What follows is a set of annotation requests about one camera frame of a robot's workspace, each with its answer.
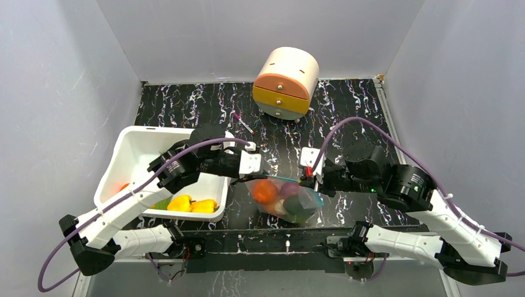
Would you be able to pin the yellow orange bell pepper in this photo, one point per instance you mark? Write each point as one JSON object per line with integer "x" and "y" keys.
{"x": 204, "y": 206}

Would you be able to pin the green leafy vegetable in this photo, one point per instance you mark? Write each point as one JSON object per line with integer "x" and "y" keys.
{"x": 162, "y": 205}

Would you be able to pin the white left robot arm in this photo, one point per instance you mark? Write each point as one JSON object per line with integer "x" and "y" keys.
{"x": 99, "y": 237}

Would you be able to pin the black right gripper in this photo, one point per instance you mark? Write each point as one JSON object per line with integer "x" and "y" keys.
{"x": 325, "y": 179}

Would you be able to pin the green cabbage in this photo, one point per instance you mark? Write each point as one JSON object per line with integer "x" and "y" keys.
{"x": 301, "y": 218}

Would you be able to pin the orange pumpkin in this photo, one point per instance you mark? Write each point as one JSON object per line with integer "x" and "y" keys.
{"x": 264, "y": 192}

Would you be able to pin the dark green avocado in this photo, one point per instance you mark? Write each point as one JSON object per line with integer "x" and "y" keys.
{"x": 293, "y": 205}

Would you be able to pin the beige garlic bulb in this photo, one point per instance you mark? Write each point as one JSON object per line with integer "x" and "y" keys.
{"x": 279, "y": 208}

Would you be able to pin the clear zip top bag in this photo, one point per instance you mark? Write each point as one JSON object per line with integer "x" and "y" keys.
{"x": 309, "y": 197}

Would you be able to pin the red onion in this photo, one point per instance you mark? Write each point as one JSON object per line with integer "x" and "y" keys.
{"x": 289, "y": 189}

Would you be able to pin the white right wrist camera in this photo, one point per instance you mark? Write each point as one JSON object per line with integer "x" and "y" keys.
{"x": 312, "y": 162}

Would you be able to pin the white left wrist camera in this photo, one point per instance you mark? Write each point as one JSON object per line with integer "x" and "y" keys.
{"x": 250, "y": 163}

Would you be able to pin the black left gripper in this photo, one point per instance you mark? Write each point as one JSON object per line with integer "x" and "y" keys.
{"x": 244, "y": 177}

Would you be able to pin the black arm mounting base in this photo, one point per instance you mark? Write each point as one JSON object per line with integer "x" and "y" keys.
{"x": 285, "y": 249}

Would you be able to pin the round pastel drawer cabinet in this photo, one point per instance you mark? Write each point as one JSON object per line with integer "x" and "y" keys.
{"x": 285, "y": 85}

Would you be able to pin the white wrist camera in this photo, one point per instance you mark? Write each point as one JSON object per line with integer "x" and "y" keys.
{"x": 312, "y": 162}
{"x": 250, "y": 163}

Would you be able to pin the pink marker pen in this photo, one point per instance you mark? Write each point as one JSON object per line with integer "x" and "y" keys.
{"x": 244, "y": 124}

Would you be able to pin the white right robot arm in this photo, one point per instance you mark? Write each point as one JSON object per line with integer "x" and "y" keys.
{"x": 464, "y": 254}

